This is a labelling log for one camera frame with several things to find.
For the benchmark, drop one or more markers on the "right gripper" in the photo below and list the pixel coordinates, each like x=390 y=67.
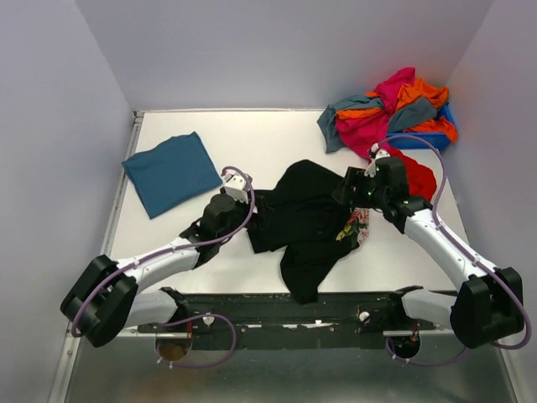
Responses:
x=355 y=177

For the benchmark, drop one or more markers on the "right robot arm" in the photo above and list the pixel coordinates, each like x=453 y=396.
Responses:
x=488 y=304

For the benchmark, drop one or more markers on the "folded blue t shirt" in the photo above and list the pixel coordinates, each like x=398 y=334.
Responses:
x=172 y=172

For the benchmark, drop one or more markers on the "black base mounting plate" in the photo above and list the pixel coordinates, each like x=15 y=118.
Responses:
x=277 y=321

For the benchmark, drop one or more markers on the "grey blue t shirt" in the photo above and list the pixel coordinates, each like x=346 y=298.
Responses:
x=408 y=116

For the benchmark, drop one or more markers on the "black t shirt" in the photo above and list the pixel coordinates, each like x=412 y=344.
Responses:
x=300 y=216

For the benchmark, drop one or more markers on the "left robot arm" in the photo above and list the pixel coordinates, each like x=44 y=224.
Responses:
x=106 y=298

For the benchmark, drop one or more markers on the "red t shirt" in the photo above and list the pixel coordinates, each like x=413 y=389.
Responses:
x=421 y=179

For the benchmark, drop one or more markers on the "aluminium frame rail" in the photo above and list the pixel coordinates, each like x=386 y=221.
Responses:
x=71 y=344

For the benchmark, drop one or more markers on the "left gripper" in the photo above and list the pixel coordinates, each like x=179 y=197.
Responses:
x=261 y=219

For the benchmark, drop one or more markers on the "orange t shirt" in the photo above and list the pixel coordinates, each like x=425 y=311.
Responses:
x=437 y=96

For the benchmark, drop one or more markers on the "blue plastic bin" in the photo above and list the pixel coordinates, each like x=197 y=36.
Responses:
x=423 y=138

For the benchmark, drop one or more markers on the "magenta t shirt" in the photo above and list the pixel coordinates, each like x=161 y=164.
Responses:
x=362 y=121

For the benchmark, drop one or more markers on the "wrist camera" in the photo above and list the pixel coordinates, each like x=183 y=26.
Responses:
x=376 y=154
x=236 y=186

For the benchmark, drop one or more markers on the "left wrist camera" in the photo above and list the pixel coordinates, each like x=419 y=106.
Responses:
x=236 y=186

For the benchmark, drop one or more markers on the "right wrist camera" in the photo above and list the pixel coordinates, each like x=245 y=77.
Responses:
x=376 y=154

